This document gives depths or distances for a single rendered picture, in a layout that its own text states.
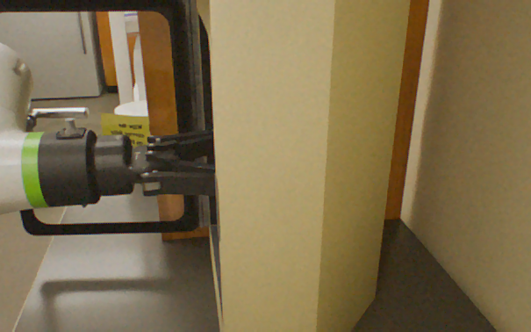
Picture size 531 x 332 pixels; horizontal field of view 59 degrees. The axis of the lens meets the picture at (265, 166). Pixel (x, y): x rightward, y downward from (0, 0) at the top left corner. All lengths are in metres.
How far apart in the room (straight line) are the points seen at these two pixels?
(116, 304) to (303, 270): 0.36
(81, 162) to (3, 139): 0.09
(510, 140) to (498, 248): 0.17
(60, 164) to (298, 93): 0.29
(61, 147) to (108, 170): 0.06
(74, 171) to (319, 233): 0.28
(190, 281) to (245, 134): 0.42
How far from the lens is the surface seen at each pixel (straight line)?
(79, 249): 0.95
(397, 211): 1.01
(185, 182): 0.54
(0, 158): 0.60
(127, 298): 0.81
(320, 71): 0.45
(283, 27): 0.43
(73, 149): 0.58
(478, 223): 0.84
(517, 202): 0.76
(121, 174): 0.57
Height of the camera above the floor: 1.44
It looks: 24 degrees down
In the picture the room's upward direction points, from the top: straight up
